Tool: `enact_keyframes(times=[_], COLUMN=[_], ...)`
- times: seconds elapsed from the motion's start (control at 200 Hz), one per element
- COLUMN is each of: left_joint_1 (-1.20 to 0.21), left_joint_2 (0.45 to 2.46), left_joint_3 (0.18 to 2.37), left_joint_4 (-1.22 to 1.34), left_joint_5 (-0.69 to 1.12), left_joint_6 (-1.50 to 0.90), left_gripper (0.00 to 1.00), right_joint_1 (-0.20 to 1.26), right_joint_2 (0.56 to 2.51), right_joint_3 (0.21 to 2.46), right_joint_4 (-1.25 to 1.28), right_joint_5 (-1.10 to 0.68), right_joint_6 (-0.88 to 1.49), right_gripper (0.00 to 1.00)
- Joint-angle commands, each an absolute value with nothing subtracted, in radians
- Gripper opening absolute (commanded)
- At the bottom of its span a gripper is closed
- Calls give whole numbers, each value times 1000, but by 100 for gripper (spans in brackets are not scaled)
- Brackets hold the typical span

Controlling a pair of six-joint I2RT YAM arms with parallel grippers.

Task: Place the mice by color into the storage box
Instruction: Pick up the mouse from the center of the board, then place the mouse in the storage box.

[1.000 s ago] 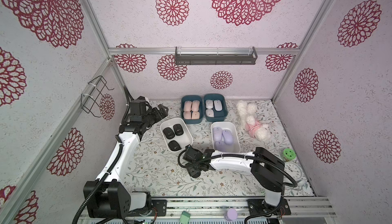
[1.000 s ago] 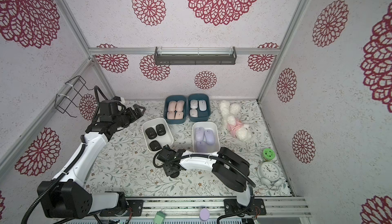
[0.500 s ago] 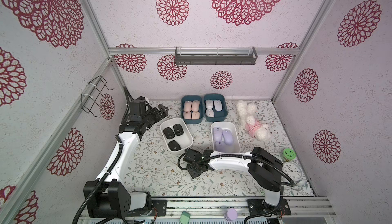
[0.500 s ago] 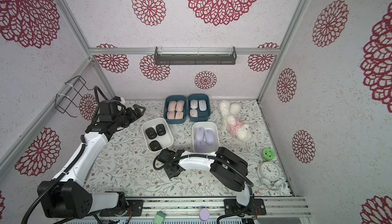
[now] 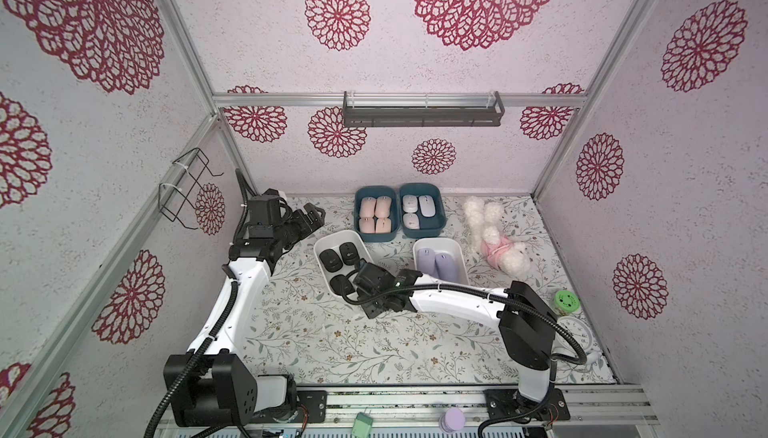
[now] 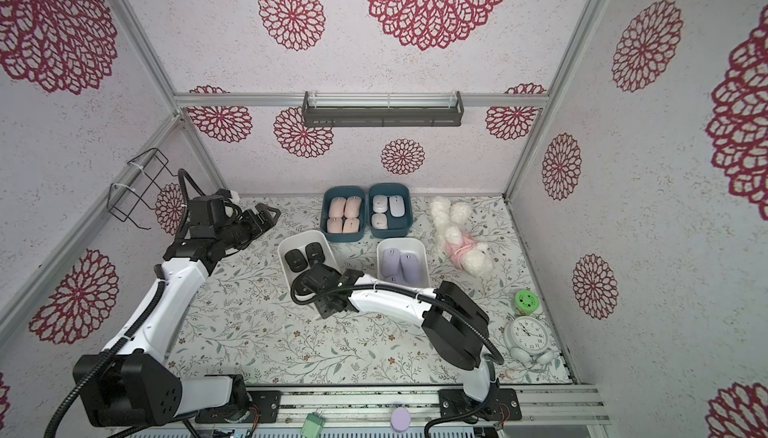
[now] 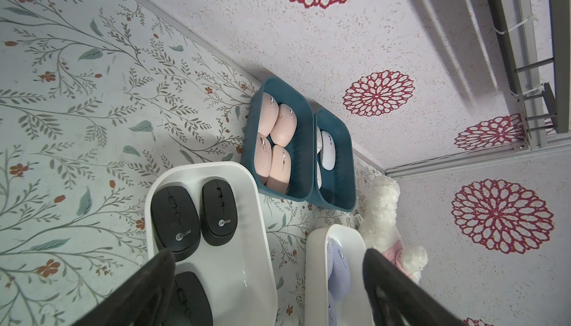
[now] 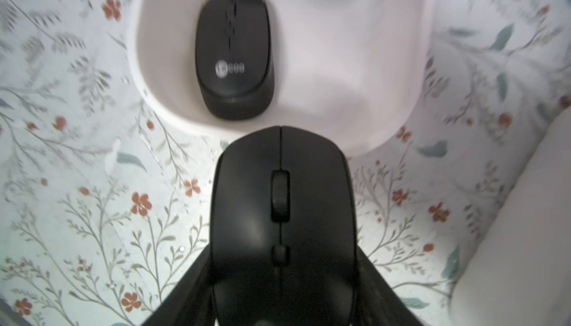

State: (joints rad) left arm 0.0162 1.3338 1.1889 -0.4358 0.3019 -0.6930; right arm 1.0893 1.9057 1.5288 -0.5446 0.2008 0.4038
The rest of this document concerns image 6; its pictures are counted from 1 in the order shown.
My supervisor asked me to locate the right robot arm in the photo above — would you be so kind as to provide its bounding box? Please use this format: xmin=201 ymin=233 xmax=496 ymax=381
xmin=290 ymin=264 xmax=504 ymax=437

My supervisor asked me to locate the purple mouse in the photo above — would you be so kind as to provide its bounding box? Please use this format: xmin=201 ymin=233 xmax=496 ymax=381
xmin=400 ymin=252 xmax=423 ymax=285
xmin=380 ymin=248 xmax=402 ymax=279
xmin=384 ymin=275 xmax=405 ymax=285

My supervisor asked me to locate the purple round cap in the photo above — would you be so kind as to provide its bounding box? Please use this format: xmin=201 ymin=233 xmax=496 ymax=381
xmin=390 ymin=407 xmax=412 ymax=433

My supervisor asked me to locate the black wire wall rack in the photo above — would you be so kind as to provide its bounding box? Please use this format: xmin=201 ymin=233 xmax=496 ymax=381
xmin=105 ymin=147 xmax=185 ymax=234

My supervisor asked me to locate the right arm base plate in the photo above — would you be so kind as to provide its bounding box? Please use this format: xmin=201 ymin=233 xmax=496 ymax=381
xmin=438 ymin=388 xmax=522 ymax=423

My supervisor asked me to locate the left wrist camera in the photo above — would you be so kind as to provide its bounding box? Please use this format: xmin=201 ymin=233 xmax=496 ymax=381
xmin=216 ymin=188 xmax=240 ymax=204

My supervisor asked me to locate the white alarm clock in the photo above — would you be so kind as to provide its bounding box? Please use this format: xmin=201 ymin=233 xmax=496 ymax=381
xmin=503 ymin=316 xmax=556 ymax=365

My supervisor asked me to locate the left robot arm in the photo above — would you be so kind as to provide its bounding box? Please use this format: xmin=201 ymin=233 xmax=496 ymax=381
xmin=44 ymin=169 xmax=281 ymax=437

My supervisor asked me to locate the green connector block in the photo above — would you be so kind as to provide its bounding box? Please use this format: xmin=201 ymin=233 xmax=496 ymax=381
xmin=300 ymin=413 xmax=325 ymax=438

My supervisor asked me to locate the white plush toy pink dress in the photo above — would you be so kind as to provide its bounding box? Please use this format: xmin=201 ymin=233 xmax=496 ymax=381
xmin=429 ymin=196 xmax=493 ymax=277

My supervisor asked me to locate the white mouse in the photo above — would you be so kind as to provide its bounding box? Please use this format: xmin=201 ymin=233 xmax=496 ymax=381
xmin=371 ymin=212 xmax=388 ymax=230
xmin=389 ymin=195 xmax=406 ymax=218
xmin=371 ymin=194 xmax=389 ymax=213

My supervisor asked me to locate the green round toy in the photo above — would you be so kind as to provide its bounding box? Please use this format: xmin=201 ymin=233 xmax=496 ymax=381
xmin=514 ymin=289 xmax=541 ymax=316

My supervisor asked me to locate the black mouse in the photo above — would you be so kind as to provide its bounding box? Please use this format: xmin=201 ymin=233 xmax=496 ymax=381
xmin=305 ymin=242 xmax=326 ymax=266
xmin=284 ymin=249 xmax=308 ymax=273

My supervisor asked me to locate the teal storage box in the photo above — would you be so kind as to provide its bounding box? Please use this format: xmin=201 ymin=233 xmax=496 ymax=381
xmin=320 ymin=185 xmax=369 ymax=243
xmin=367 ymin=182 xmax=414 ymax=239

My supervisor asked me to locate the white tray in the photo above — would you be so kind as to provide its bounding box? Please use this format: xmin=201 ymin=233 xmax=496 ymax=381
xmin=376 ymin=237 xmax=431 ymax=288
xmin=277 ymin=230 xmax=341 ymax=287

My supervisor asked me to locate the white tray front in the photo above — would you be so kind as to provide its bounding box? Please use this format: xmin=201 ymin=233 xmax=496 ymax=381
xmin=277 ymin=230 xmax=341 ymax=287

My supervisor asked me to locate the dark wall shelf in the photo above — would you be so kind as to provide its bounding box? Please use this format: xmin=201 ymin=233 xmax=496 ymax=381
xmin=301 ymin=92 xmax=465 ymax=128

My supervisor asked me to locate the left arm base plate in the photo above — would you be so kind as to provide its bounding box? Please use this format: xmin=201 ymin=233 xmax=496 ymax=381
xmin=195 ymin=390 xmax=282 ymax=425

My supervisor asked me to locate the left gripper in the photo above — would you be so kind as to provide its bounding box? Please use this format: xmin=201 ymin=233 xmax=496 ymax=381
xmin=216 ymin=202 xmax=280 ymax=251

